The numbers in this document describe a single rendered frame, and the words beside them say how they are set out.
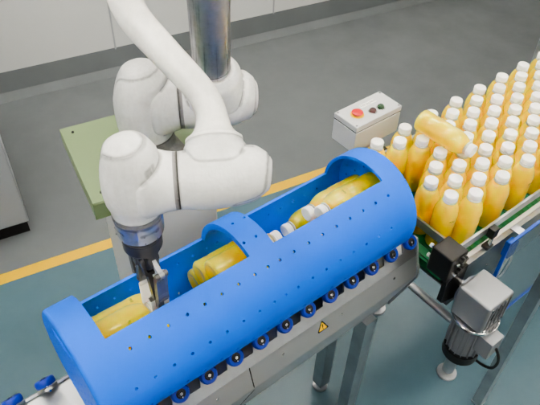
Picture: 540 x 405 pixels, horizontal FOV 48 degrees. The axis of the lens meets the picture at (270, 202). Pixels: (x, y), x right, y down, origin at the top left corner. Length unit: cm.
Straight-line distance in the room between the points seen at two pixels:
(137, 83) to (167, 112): 11
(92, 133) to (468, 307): 122
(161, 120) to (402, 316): 154
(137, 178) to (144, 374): 42
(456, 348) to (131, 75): 124
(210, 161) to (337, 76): 317
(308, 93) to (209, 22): 254
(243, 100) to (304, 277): 56
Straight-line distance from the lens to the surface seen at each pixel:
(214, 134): 104
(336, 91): 401
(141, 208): 104
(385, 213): 150
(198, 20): 147
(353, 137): 190
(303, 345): 161
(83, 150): 188
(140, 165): 99
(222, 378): 149
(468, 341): 196
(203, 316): 126
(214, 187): 101
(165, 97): 167
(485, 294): 183
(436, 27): 490
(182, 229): 191
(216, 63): 157
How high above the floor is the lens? 222
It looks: 44 degrees down
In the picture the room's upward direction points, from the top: 2 degrees clockwise
